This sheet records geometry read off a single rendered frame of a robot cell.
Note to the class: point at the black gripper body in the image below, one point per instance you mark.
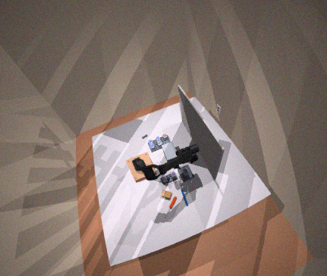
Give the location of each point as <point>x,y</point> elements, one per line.
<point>193,159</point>

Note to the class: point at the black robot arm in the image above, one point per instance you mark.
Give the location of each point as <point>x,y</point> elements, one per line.
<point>183,156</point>

